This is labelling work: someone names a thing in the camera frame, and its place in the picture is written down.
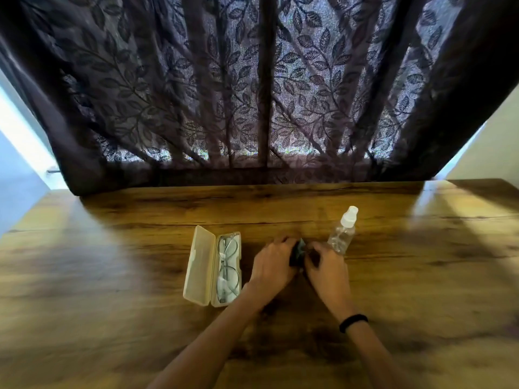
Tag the person's left hand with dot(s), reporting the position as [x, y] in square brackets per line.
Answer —
[272, 267]

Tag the person's right hand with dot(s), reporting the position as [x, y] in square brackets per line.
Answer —
[329, 275]

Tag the person's right fingers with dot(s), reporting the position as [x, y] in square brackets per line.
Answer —
[315, 255]

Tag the person's left fingers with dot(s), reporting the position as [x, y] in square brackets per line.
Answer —
[288, 245]

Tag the dark cleaning cloth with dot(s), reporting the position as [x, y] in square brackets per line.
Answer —
[297, 255]

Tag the person's left forearm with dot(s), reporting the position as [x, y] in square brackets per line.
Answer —
[211, 344]

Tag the person's right forearm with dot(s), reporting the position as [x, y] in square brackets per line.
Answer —
[371, 352]

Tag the clear plastic spray bottle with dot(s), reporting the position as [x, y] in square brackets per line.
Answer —
[342, 234]

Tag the black wristband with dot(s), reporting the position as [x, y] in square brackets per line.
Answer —
[352, 322]

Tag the beige open glasses case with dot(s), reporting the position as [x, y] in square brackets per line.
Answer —
[212, 266]

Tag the dark leaf pattern curtain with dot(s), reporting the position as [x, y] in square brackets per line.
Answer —
[251, 89]

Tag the thin metal frame eyeglasses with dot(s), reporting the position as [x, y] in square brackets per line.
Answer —
[228, 268]

